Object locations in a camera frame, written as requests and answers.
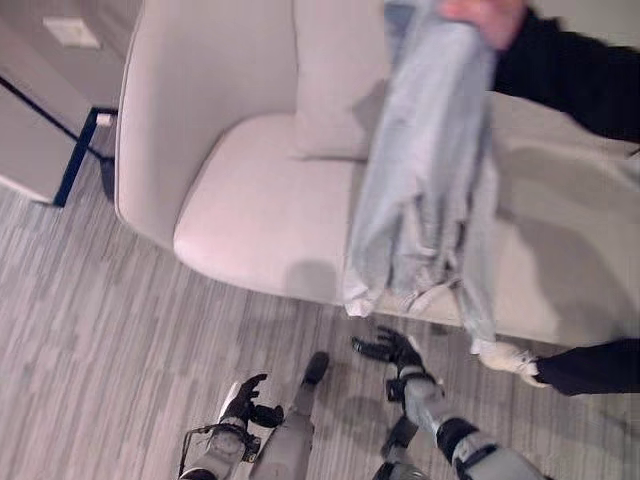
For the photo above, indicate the silver robot left leg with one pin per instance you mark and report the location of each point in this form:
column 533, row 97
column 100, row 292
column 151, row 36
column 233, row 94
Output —
column 292, row 435

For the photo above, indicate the person's hand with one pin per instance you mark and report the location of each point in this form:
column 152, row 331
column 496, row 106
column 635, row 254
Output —
column 487, row 20

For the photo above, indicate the beige sofa cushion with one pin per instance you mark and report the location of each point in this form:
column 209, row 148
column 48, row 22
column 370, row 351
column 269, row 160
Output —
column 330, row 100

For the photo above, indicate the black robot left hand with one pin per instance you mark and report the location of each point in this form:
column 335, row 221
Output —
column 245, row 397

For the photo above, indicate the beige upholstered sofa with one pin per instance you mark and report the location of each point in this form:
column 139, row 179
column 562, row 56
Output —
column 250, row 200

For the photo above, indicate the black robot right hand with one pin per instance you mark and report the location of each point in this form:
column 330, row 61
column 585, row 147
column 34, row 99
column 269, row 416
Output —
column 395, row 350

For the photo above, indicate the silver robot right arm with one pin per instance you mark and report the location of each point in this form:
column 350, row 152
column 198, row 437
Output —
column 440, row 425

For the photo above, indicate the silver robot right leg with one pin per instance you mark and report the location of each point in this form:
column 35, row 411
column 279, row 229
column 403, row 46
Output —
column 397, row 445

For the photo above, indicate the person's foot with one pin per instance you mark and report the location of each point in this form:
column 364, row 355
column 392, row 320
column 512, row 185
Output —
column 507, row 361

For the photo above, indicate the light blue denim garment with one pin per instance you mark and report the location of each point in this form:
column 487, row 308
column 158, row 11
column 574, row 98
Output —
column 425, row 175

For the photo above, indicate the dark robot left foot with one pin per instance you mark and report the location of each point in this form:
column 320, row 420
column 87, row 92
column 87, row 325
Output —
column 316, row 367

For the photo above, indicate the person's leg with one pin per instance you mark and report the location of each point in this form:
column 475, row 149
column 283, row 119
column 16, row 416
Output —
column 595, row 367

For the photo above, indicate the silver robot leg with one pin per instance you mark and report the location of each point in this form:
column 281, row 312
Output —
column 397, row 445
column 292, row 435

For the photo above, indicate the beige table with black frame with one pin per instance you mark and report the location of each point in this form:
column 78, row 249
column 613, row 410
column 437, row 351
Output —
column 35, row 135

